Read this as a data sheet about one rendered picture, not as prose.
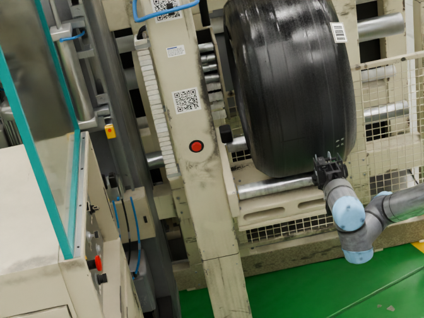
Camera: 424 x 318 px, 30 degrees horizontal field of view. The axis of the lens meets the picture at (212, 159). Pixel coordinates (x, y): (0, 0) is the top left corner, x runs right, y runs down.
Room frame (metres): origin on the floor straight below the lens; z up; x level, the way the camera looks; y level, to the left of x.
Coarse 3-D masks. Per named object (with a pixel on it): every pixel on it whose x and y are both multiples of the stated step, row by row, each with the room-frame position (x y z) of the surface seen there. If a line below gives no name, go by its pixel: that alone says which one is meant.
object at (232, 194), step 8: (216, 128) 2.31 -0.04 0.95; (216, 136) 2.25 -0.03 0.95; (224, 144) 2.19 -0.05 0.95; (224, 152) 2.15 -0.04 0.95; (224, 160) 2.10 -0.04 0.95; (224, 168) 2.05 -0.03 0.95; (224, 176) 2.01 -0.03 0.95; (232, 176) 2.01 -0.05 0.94; (232, 184) 1.96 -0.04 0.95; (232, 192) 1.92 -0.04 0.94; (232, 200) 1.92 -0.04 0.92; (232, 208) 1.92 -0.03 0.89; (240, 208) 1.94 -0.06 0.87; (232, 216) 1.92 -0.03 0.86
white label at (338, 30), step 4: (332, 24) 1.95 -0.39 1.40; (336, 24) 1.95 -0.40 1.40; (340, 24) 1.96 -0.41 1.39; (332, 28) 1.94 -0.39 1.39; (336, 28) 1.94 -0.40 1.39; (340, 28) 1.95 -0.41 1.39; (336, 32) 1.93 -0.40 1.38; (340, 32) 1.94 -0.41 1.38; (344, 32) 1.94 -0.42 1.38; (336, 36) 1.93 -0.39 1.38; (340, 36) 1.93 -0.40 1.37; (344, 36) 1.93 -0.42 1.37; (336, 40) 1.92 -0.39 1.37; (340, 40) 1.92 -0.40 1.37; (344, 40) 1.92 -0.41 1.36
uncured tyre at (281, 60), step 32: (256, 0) 2.07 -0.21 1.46; (288, 0) 2.04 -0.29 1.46; (320, 0) 2.03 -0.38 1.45; (224, 32) 2.28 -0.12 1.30; (256, 32) 1.96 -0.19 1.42; (288, 32) 1.94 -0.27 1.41; (320, 32) 1.93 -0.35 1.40; (256, 64) 1.90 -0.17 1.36; (288, 64) 1.88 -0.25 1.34; (320, 64) 1.87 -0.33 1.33; (256, 96) 1.87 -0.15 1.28; (288, 96) 1.85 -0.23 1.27; (320, 96) 1.84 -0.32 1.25; (352, 96) 1.87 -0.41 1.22; (256, 128) 1.86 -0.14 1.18; (288, 128) 1.83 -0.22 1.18; (320, 128) 1.83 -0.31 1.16; (352, 128) 1.86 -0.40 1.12; (256, 160) 1.92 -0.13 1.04; (288, 160) 1.86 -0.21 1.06
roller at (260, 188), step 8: (344, 168) 1.97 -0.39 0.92; (288, 176) 1.98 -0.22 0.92; (296, 176) 1.97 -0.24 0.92; (304, 176) 1.97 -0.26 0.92; (248, 184) 1.98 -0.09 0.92; (256, 184) 1.97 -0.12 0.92; (264, 184) 1.97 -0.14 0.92; (272, 184) 1.96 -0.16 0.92; (280, 184) 1.96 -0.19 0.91; (288, 184) 1.96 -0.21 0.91; (296, 184) 1.96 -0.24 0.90; (304, 184) 1.96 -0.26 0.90; (312, 184) 1.96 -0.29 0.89; (240, 192) 1.96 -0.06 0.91; (248, 192) 1.96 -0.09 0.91; (256, 192) 1.96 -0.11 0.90; (264, 192) 1.96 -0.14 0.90; (272, 192) 1.96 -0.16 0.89
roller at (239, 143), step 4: (240, 136) 2.27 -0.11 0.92; (244, 136) 2.26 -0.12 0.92; (236, 140) 2.25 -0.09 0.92; (240, 140) 2.25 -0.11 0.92; (244, 140) 2.25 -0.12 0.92; (228, 144) 2.24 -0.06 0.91; (232, 144) 2.24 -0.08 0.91; (236, 144) 2.24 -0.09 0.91; (240, 144) 2.24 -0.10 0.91; (244, 144) 2.24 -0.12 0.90; (228, 148) 2.24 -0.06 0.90; (232, 148) 2.24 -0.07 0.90; (236, 148) 2.24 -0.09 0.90; (240, 148) 2.24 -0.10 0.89; (244, 148) 2.24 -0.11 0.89; (228, 152) 2.25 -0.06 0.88
